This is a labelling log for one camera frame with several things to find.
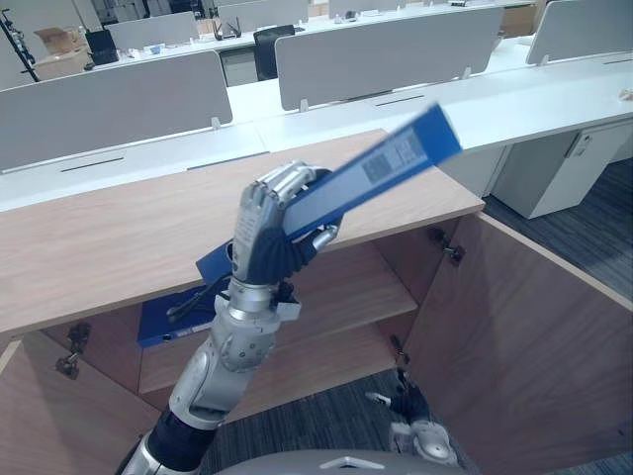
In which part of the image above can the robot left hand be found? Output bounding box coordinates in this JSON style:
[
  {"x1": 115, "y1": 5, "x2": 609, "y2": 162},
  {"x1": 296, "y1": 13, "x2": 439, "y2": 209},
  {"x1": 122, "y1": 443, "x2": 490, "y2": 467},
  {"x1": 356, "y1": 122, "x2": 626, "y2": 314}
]
[{"x1": 230, "y1": 158, "x2": 345, "y2": 287}]

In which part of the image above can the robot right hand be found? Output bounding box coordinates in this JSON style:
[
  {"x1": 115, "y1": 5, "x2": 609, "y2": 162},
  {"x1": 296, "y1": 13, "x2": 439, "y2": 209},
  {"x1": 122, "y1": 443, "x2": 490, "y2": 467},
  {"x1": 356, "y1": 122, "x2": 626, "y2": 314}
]
[{"x1": 364, "y1": 368, "x2": 432, "y2": 426}]

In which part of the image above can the blue folder with spine label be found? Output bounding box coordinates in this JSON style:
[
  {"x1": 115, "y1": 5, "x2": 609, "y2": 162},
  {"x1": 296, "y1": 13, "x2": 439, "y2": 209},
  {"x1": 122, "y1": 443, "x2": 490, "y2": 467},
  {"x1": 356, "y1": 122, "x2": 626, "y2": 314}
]
[{"x1": 195, "y1": 102, "x2": 465, "y2": 284}]

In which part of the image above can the metal cabinet door hinge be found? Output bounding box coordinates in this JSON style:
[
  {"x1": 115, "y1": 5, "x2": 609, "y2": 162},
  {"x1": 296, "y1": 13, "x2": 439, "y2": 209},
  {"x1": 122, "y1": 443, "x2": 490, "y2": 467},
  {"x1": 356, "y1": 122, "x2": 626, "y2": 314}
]
[
  {"x1": 427, "y1": 227, "x2": 467, "y2": 267},
  {"x1": 53, "y1": 322, "x2": 93, "y2": 381},
  {"x1": 389, "y1": 334, "x2": 411, "y2": 365}
]

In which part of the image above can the wooden cabinet shelf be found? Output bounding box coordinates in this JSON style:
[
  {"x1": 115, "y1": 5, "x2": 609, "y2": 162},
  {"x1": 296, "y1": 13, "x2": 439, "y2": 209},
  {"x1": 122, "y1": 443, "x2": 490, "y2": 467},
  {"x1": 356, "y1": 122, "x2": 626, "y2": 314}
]
[{"x1": 276, "y1": 241, "x2": 419, "y2": 343}]

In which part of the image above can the wooden cabinet door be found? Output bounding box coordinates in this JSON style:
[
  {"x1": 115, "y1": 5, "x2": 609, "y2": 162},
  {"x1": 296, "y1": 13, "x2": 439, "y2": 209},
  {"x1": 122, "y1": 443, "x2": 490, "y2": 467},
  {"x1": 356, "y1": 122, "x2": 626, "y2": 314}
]
[
  {"x1": 0, "y1": 331, "x2": 172, "y2": 475},
  {"x1": 404, "y1": 210, "x2": 633, "y2": 475}
]

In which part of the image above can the blue folder with finger hole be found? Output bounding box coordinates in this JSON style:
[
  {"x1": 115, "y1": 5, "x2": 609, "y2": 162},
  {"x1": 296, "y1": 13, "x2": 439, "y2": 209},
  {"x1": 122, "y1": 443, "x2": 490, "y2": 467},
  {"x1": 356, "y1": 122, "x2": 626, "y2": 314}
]
[{"x1": 136, "y1": 284, "x2": 225, "y2": 349}]

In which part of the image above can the wooden office cabinet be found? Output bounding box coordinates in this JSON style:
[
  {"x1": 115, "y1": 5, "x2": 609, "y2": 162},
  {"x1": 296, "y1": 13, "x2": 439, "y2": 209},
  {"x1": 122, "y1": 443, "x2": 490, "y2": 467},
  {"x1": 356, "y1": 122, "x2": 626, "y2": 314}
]
[{"x1": 0, "y1": 128, "x2": 487, "y2": 427}]

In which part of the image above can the black office chair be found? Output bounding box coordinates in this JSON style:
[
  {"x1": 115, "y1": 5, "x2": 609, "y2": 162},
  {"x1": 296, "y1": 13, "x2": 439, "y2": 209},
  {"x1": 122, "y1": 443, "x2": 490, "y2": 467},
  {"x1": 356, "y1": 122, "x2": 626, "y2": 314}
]
[{"x1": 252, "y1": 24, "x2": 297, "y2": 82}]

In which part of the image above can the grey robot torso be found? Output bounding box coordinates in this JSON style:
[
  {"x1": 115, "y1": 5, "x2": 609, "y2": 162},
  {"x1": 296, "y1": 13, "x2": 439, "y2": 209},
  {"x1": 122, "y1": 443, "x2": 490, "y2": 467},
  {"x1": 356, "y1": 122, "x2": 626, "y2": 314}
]
[{"x1": 212, "y1": 448, "x2": 481, "y2": 475}]

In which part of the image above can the grey desk divider panel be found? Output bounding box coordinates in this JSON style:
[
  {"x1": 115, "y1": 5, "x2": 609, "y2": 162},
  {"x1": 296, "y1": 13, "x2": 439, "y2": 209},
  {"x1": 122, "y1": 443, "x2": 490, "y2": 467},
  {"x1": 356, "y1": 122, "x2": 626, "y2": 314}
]
[
  {"x1": 217, "y1": 0, "x2": 311, "y2": 33},
  {"x1": 107, "y1": 10, "x2": 201, "y2": 50},
  {"x1": 0, "y1": 49, "x2": 234, "y2": 172},
  {"x1": 525, "y1": 0, "x2": 633, "y2": 66},
  {"x1": 274, "y1": 7, "x2": 505, "y2": 113}
]

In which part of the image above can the black router with antennas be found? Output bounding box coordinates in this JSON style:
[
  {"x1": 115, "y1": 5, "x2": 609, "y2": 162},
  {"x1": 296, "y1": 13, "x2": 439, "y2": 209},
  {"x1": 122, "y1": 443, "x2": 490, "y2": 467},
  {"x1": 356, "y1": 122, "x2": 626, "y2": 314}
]
[{"x1": 213, "y1": 17, "x2": 243, "y2": 41}]

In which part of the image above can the white desk leg panel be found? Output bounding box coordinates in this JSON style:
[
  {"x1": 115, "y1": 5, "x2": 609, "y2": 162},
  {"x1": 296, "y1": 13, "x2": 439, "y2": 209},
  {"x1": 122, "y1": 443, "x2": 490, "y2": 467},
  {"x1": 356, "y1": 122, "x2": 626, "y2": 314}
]
[{"x1": 439, "y1": 145, "x2": 508, "y2": 199}]

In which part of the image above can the black case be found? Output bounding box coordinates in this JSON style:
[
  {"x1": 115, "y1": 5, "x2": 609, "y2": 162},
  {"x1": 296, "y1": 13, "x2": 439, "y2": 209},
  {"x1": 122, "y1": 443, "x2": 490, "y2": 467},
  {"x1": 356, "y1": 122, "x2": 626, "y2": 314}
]
[{"x1": 84, "y1": 29, "x2": 120, "y2": 67}]

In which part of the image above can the closed cardboard box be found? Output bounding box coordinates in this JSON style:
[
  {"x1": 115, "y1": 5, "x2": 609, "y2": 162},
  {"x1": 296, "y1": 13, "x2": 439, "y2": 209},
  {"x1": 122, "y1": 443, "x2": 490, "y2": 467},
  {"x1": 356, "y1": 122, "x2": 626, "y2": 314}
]
[{"x1": 31, "y1": 48, "x2": 93, "y2": 81}]

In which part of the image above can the open cardboard box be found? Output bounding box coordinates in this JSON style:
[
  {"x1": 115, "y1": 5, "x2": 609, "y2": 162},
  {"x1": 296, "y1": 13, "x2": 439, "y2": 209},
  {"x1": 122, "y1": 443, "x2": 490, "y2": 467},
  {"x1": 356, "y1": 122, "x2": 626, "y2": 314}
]
[{"x1": 33, "y1": 27, "x2": 88, "y2": 58}]

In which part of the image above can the black tripod stand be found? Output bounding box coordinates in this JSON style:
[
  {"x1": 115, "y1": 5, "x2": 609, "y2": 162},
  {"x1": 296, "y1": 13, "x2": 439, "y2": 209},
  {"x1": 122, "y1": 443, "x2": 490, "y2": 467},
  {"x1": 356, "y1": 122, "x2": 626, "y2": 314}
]
[{"x1": 0, "y1": 9, "x2": 41, "y2": 83}]

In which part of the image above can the brown wooden cupboard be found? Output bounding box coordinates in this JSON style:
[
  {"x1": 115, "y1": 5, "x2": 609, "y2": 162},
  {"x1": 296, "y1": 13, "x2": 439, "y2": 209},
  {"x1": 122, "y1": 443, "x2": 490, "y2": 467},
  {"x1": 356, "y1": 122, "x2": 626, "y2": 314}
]
[{"x1": 500, "y1": 3, "x2": 538, "y2": 39}]

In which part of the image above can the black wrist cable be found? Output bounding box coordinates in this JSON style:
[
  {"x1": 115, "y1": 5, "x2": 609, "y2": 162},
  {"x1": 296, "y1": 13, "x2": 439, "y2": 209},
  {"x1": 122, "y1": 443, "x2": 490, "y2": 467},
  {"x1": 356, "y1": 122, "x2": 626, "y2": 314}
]
[{"x1": 166, "y1": 280, "x2": 233, "y2": 324}]

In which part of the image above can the grey desk pedestal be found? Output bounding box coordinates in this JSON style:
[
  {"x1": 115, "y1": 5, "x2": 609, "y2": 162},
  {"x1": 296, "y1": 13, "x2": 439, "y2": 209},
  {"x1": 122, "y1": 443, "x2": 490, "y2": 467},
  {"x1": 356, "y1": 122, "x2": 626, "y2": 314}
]
[{"x1": 220, "y1": 48, "x2": 259, "y2": 88}]

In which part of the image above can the white desk pedestal with label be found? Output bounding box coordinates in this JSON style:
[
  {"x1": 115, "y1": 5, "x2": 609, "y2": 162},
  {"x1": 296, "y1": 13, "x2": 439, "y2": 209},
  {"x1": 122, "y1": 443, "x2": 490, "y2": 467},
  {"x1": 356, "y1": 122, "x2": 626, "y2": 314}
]
[{"x1": 492, "y1": 121, "x2": 633, "y2": 221}]

